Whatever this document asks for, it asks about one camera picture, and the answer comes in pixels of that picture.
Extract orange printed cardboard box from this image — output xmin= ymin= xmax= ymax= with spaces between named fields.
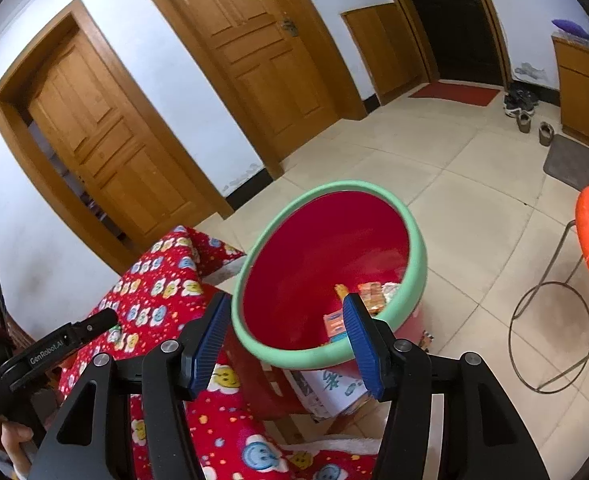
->
xmin=357 ymin=282 xmax=388 ymax=317

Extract grey floor mat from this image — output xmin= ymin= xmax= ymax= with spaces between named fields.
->
xmin=543 ymin=133 xmax=589 ymax=194

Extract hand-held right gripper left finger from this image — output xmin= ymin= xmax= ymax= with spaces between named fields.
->
xmin=27 ymin=292 xmax=232 ymax=480

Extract red flower-print tablecloth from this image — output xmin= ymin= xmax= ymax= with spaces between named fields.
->
xmin=57 ymin=225 xmax=380 ymax=480

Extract black door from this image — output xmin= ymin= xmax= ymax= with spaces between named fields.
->
xmin=389 ymin=0 xmax=511 ymax=87

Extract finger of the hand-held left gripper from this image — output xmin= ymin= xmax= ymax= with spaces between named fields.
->
xmin=72 ymin=308 xmax=120 ymax=342

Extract red doormat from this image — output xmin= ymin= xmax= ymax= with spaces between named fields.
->
xmin=407 ymin=82 xmax=503 ymax=108

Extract white fluffy cloth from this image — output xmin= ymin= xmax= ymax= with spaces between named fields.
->
xmin=293 ymin=436 xmax=381 ymax=457

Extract low wooden panel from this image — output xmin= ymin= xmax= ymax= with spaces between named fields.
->
xmin=341 ymin=2 xmax=429 ymax=107

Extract wooden cabinet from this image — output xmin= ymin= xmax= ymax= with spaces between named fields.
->
xmin=551 ymin=35 xmax=589 ymax=157

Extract purple cloth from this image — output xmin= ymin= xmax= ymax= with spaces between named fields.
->
xmin=551 ymin=18 xmax=589 ymax=44

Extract wooden door with metal lock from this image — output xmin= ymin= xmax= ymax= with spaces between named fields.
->
xmin=126 ymin=0 xmax=369 ymax=181

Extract printed white cardboard box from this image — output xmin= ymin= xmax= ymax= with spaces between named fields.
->
xmin=288 ymin=359 xmax=376 ymax=419

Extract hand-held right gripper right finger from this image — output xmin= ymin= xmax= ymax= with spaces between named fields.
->
xmin=342 ymin=294 xmax=550 ymax=480

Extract wooden panel door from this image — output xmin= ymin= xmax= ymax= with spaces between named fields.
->
xmin=0 ymin=0 xmax=228 ymax=277

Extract small orange box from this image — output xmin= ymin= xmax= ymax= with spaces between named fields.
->
xmin=323 ymin=311 xmax=348 ymax=342

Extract red bucket with green rim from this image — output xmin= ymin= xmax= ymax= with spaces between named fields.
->
xmin=223 ymin=180 xmax=429 ymax=420

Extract person's left hand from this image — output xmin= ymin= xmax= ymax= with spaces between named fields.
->
xmin=0 ymin=419 xmax=40 ymax=480

